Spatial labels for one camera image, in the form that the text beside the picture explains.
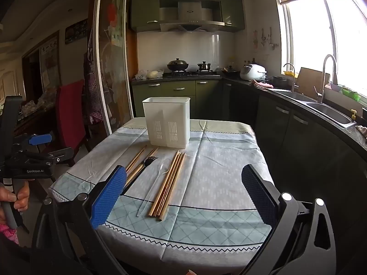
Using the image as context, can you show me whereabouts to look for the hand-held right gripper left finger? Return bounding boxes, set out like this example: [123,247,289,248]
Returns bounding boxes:
[31,165,130,275]

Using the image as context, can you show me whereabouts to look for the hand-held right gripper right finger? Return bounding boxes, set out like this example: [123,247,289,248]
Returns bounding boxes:
[241,164,336,275]

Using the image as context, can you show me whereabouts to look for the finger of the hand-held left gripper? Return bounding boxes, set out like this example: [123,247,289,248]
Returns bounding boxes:
[29,133,53,146]
[46,147,74,164]

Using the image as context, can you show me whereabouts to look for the black plastic fork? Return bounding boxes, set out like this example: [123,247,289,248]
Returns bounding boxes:
[121,156,159,196]

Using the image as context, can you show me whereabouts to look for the clear plastic spoon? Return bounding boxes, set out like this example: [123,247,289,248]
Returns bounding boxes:
[136,158,171,217]

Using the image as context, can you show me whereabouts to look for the white plastic utensil holder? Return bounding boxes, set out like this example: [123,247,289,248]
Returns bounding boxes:
[142,97,191,149]

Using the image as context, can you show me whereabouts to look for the hanging kitchen utensils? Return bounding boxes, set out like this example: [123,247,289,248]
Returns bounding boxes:
[252,27,280,50]

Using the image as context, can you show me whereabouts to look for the person's left hand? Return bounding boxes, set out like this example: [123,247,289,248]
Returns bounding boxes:
[0,181,30,212]

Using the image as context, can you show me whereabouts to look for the cluttered side table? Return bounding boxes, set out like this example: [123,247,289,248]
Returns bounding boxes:
[16,87,59,138]

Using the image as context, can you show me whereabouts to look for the red chair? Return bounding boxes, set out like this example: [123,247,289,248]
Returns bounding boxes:
[55,80,93,167]

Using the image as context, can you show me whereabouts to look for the dark lower cabinets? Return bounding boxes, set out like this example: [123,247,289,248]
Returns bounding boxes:
[222,80,367,235]

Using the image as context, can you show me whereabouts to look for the checked hanging apron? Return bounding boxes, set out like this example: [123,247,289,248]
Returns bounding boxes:
[83,29,104,125]

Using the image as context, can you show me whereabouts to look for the glass sliding door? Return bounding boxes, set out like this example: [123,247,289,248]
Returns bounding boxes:
[92,0,136,137]

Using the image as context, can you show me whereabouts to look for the steel double sink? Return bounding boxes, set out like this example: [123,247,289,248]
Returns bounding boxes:
[270,88,358,129]

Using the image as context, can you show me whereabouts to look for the pink cloth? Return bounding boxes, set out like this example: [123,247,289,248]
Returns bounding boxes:
[249,79,275,89]

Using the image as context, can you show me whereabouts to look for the white plastic bag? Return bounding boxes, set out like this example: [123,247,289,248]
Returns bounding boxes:
[135,69,166,80]

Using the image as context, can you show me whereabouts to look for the black cooking pot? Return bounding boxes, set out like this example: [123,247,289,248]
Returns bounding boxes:
[271,76,289,89]

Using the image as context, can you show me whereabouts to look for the small steel faucet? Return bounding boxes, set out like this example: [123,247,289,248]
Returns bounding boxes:
[283,63,297,93]

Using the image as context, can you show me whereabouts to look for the white rice cooker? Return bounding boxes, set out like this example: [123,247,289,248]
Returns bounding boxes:
[240,63,267,81]

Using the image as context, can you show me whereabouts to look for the black frying pan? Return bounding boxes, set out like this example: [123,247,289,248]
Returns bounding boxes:
[222,66,241,77]

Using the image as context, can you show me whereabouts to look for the wooden cutting board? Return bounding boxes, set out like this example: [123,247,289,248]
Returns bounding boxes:
[296,67,332,93]

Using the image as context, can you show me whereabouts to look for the green plastic container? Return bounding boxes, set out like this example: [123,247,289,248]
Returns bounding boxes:
[339,85,361,102]

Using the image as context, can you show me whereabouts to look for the gas stove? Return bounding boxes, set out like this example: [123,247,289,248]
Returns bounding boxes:
[163,70,222,78]

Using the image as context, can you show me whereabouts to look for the tall steel faucet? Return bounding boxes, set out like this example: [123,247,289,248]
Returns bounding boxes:
[313,54,339,104]

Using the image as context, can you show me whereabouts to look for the black wok with lid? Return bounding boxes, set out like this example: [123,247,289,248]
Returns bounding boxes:
[167,58,190,73]

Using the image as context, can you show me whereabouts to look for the green upper cabinets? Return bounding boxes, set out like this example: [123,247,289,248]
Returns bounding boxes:
[130,0,246,33]

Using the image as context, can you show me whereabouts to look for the kitchen window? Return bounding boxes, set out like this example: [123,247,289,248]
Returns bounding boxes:
[282,0,367,99]

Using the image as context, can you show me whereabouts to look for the steel range hood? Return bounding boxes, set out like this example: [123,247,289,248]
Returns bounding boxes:
[158,0,226,34]

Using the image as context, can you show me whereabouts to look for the wall calendar poster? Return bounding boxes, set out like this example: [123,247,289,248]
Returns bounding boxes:
[39,38,61,89]

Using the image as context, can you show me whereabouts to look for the dark wall poster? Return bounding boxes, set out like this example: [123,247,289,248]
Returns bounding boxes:
[65,19,88,45]

